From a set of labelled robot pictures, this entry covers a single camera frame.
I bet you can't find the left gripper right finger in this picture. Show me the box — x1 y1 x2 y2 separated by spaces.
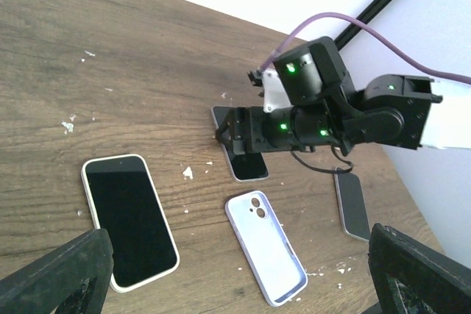
364 223 470 313

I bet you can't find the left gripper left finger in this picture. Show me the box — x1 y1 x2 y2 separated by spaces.
1 229 113 313

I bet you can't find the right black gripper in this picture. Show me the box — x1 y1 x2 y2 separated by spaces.
214 107 269 155

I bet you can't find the beige phone case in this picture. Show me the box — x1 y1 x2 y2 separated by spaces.
80 153 181 294

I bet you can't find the lavender phone case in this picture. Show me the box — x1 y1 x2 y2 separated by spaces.
224 190 308 307

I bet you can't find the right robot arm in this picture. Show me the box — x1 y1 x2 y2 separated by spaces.
216 37 470 155

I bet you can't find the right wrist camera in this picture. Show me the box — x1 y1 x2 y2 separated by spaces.
248 68 291 113

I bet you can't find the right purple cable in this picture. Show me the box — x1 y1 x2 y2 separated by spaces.
259 12 471 85

